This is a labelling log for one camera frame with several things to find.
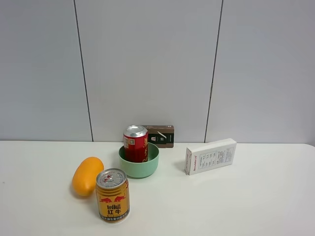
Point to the white printed carton box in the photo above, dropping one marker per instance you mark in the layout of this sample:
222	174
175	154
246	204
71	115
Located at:
210	156

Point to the green bowl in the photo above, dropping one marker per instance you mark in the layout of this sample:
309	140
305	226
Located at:
140	170

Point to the red drink can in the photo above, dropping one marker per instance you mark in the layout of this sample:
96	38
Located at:
136	143

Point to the yellow mango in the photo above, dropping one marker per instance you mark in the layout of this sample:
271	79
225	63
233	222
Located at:
84	179

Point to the dark brown carton box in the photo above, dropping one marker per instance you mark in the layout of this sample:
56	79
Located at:
161	135

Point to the gold Red Bull can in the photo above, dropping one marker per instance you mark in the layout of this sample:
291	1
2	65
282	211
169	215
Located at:
112	193

